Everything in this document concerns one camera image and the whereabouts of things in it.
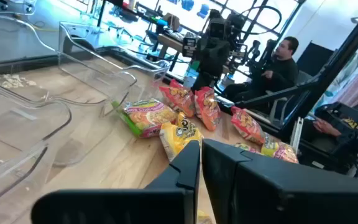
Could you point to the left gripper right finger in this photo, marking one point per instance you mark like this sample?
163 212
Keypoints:
291 199

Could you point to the white noodle crumbs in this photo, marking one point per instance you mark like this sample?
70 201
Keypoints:
11 81

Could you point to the person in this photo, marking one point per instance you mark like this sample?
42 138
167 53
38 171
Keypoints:
325 127
284 71

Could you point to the silver aluminium bracket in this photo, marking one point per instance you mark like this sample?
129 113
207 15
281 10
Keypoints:
297 133

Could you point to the black partition board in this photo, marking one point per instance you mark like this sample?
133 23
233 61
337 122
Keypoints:
315 59

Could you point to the yellow creamy chicken ramen pack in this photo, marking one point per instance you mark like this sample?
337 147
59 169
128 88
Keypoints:
204 217
179 137

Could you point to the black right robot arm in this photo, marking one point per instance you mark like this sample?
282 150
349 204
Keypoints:
219 28

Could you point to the wooden workbench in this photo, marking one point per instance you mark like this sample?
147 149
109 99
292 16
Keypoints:
168 40

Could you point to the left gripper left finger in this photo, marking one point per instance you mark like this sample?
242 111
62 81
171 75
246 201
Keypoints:
120 205

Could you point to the black background robot arm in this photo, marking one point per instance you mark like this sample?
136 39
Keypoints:
256 53

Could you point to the grey office chair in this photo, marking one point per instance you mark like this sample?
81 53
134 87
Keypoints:
304 77

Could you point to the pastel patterned cloth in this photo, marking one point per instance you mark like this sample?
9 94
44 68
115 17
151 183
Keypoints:
353 84

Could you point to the red Saucy Noods pack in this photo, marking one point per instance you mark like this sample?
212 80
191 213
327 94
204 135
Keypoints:
208 109
247 124
179 98

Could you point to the clear plastic bin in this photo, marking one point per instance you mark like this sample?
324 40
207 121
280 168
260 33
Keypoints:
148 79
17 56
11 140

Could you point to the green lime chili ramen pack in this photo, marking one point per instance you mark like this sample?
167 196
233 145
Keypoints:
148 116
281 149

